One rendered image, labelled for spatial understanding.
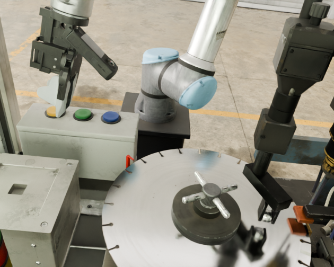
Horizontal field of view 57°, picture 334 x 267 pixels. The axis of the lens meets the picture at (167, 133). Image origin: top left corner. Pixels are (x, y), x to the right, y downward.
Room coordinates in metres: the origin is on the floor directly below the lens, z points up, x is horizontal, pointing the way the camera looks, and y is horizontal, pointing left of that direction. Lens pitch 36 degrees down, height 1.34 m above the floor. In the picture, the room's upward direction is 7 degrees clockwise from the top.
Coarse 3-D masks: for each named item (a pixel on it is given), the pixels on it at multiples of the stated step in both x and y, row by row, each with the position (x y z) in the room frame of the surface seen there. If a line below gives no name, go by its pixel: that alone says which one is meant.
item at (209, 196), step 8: (200, 176) 0.37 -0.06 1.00; (208, 184) 0.35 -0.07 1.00; (232, 184) 0.36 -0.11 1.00; (200, 192) 0.33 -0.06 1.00; (208, 192) 0.33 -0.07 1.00; (216, 192) 0.33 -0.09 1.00; (224, 192) 0.35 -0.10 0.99; (184, 200) 0.31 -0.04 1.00; (192, 200) 0.32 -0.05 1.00; (200, 200) 0.33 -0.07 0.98; (208, 200) 0.32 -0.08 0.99; (216, 200) 0.32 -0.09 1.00; (208, 208) 0.32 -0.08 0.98; (224, 208) 0.31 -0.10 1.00; (224, 216) 0.30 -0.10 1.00
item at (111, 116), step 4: (108, 112) 0.66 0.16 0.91; (112, 112) 0.66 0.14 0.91; (104, 116) 0.64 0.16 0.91; (108, 116) 0.64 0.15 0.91; (112, 116) 0.65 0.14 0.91; (116, 116) 0.65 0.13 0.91; (104, 120) 0.63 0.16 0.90; (108, 120) 0.63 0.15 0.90; (112, 120) 0.63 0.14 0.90; (116, 120) 0.64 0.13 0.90
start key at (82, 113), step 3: (75, 111) 0.65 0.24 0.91; (78, 111) 0.65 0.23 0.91; (81, 111) 0.65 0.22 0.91; (84, 111) 0.65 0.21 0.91; (87, 111) 0.65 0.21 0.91; (90, 111) 0.66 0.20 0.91; (75, 114) 0.63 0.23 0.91; (78, 114) 0.63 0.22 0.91; (81, 114) 0.64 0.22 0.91; (84, 114) 0.64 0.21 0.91; (87, 114) 0.64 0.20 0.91; (90, 114) 0.64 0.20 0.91; (78, 117) 0.63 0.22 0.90; (81, 117) 0.63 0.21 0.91; (84, 117) 0.63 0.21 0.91; (87, 117) 0.63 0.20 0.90
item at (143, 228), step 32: (160, 160) 0.45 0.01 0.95; (192, 160) 0.47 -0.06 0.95; (224, 160) 0.48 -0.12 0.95; (128, 192) 0.36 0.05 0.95; (160, 192) 0.37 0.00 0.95; (256, 192) 0.40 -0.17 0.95; (128, 224) 0.30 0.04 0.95; (160, 224) 0.30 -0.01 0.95; (256, 224) 0.33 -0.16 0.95; (288, 224) 0.34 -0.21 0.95; (128, 256) 0.24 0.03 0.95; (160, 256) 0.25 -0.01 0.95; (192, 256) 0.26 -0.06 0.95; (224, 256) 0.26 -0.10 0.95; (256, 256) 0.27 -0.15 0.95; (288, 256) 0.28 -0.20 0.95
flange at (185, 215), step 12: (180, 192) 0.37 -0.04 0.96; (192, 192) 0.37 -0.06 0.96; (180, 204) 0.34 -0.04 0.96; (192, 204) 0.34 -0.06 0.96; (228, 204) 0.35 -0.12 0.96; (180, 216) 0.32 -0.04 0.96; (192, 216) 0.32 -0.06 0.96; (204, 216) 0.32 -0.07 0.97; (216, 216) 0.32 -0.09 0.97; (240, 216) 0.33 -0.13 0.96; (180, 228) 0.30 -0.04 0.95; (192, 228) 0.30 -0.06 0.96; (204, 228) 0.30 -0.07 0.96; (216, 228) 0.30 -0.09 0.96; (228, 228) 0.30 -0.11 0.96; (204, 240) 0.28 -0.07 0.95; (216, 240) 0.29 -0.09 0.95
